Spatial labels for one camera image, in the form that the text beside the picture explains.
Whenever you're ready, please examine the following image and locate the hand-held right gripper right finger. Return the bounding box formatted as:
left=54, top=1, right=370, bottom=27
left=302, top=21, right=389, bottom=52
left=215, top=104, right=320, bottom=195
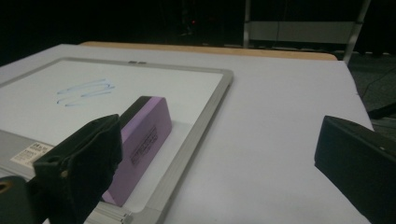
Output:
left=314, top=115, right=396, bottom=224

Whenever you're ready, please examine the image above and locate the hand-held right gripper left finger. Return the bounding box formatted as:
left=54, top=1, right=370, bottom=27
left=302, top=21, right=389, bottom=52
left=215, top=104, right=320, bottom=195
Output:
left=32, top=113, right=124, bottom=224

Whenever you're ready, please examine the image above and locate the purple whiteboard eraser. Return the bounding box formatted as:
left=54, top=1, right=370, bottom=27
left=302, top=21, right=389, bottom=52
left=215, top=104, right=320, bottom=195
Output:
left=102, top=95, right=173, bottom=207

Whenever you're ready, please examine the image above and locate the whiteboard with grey frame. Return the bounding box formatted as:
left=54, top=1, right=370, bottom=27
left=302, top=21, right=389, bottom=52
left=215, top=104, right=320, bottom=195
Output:
left=0, top=56, right=234, bottom=224

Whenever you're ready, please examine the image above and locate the black stand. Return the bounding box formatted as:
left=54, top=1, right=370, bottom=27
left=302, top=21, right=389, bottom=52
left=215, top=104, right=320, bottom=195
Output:
left=367, top=102, right=396, bottom=120

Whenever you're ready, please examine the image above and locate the white table mat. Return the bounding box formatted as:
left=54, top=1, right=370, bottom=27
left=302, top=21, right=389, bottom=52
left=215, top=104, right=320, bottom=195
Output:
left=0, top=43, right=375, bottom=224

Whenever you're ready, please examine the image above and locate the grey metal stand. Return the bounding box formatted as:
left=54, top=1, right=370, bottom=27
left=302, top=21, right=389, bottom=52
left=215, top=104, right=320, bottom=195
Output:
left=242, top=0, right=372, bottom=65

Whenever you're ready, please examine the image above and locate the wooden table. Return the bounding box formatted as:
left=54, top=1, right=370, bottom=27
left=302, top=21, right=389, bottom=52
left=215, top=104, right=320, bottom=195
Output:
left=78, top=40, right=339, bottom=62

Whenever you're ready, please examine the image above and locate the thin black floor cable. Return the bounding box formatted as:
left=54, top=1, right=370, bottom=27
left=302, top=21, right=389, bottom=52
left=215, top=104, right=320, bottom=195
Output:
left=360, top=66, right=396, bottom=101

